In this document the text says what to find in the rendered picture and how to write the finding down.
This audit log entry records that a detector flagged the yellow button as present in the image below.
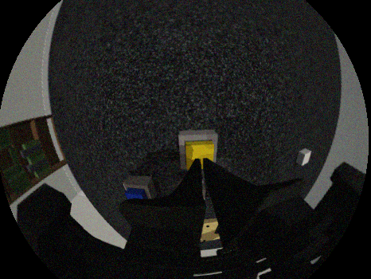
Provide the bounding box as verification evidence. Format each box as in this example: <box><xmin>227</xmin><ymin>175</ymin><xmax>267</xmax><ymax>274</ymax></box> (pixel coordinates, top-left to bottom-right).
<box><xmin>178</xmin><ymin>129</ymin><xmax>218</xmax><ymax>169</ymax></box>

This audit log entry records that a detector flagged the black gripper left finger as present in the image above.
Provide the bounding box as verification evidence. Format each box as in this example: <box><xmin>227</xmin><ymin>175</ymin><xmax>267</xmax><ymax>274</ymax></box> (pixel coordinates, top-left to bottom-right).
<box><xmin>118</xmin><ymin>159</ymin><xmax>207</xmax><ymax>248</ymax></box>

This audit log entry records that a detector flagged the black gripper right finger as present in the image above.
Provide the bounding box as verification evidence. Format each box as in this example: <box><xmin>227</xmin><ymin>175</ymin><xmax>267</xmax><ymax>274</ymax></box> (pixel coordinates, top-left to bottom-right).
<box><xmin>202</xmin><ymin>159</ymin><xmax>307</xmax><ymax>248</ymax></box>

